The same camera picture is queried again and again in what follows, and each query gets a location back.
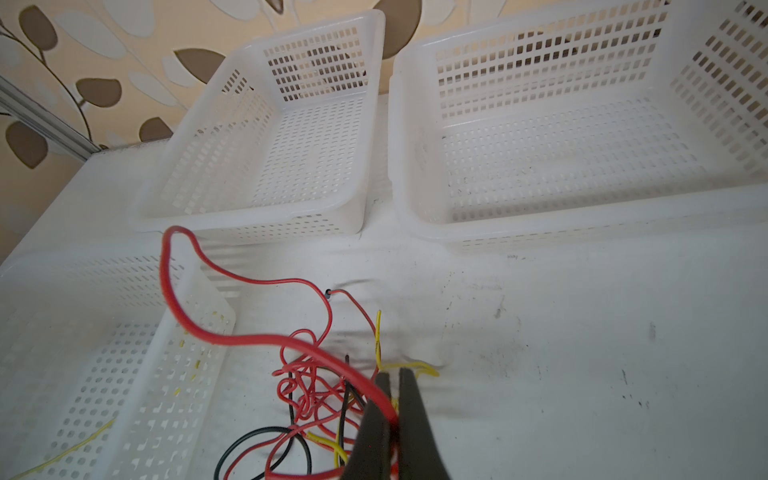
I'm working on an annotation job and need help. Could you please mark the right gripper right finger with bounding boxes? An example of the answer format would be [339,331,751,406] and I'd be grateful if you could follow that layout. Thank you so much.
[398,368,450,480]

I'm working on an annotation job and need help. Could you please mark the yellow cable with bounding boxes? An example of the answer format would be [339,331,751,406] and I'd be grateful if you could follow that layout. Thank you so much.
[5,309,440,480]

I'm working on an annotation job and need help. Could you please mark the white plastic basket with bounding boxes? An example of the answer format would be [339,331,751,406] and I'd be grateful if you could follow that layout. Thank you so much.
[388,1,767,253]
[128,9,386,245]
[1,235,225,479]

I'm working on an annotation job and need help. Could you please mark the red cables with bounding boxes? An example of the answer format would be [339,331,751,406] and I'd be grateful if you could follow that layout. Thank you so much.
[158,225,402,480]

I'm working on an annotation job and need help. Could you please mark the near white plastic basket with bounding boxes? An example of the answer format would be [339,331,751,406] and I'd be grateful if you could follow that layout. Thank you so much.
[1,235,225,479]

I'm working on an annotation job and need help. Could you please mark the far right white plastic basket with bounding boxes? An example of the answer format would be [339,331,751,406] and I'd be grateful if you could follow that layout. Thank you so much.
[388,1,767,253]

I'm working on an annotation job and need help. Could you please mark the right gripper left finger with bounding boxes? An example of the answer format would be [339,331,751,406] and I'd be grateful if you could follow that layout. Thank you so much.
[341,400,392,480]

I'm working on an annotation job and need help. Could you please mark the far middle white plastic basket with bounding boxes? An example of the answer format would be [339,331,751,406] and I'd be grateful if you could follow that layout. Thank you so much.
[128,9,386,245]

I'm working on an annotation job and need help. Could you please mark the black cable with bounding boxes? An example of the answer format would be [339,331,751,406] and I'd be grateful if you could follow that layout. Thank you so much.
[213,353,367,480]

